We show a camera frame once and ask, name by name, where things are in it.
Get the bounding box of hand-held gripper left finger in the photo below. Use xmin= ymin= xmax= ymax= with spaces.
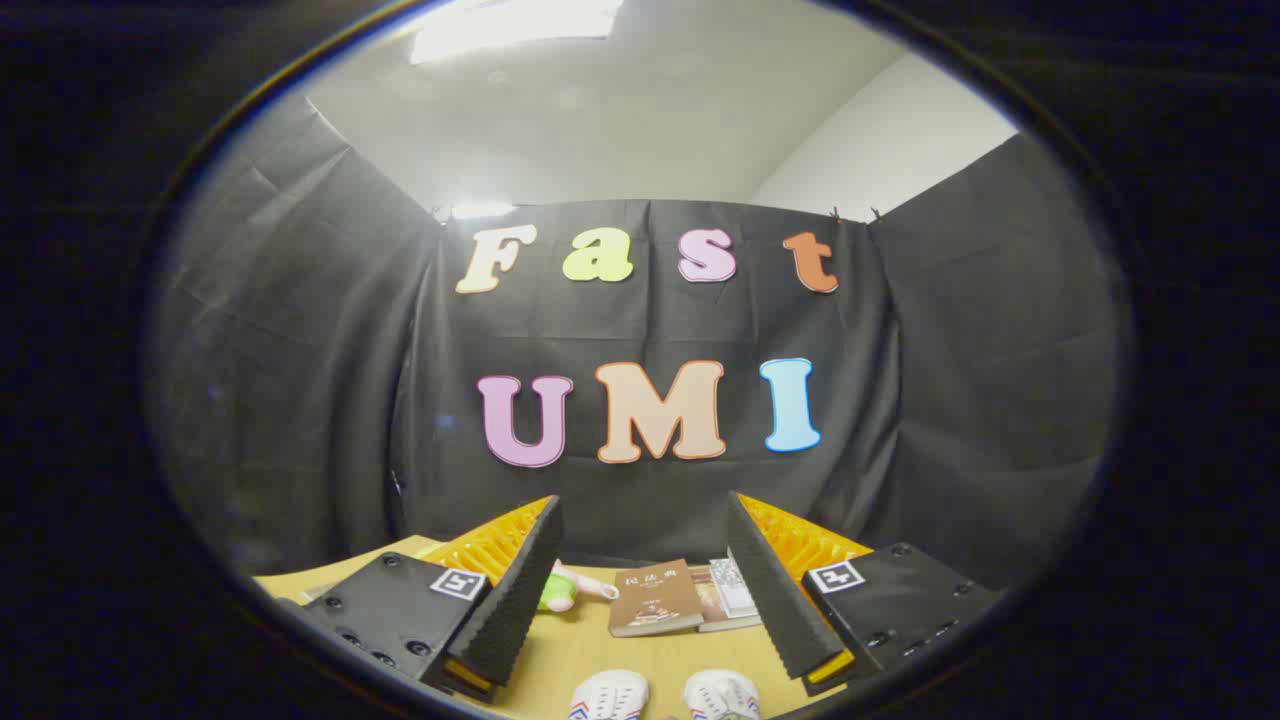
xmin=300 ymin=495 xmax=564 ymax=701

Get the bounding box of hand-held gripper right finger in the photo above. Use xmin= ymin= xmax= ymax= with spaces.
xmin=725 ymin=490 xmax=1001 ymax=698

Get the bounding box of white shoe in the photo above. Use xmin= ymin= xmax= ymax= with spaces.
xmin=567 ymin=670 xmax=649 ymax=720
xmin=683 ymin=670 xmax=761 ymax=720

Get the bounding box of pink and green plush toy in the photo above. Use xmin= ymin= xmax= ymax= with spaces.
xmin=537 ymin=560 xmax=621 ymax=613

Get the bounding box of brown cover book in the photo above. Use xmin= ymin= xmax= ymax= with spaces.
xmin=608 ymin=558 xmax=706 ymax=638

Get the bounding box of black backdrop cloth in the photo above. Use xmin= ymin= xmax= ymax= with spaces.
xmin=150 ymin=95 xmax=1121 ymax=591

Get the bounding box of ceiling light panel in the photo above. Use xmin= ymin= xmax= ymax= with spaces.
xmin=410 ymin=0 xmax=623 ymax=63

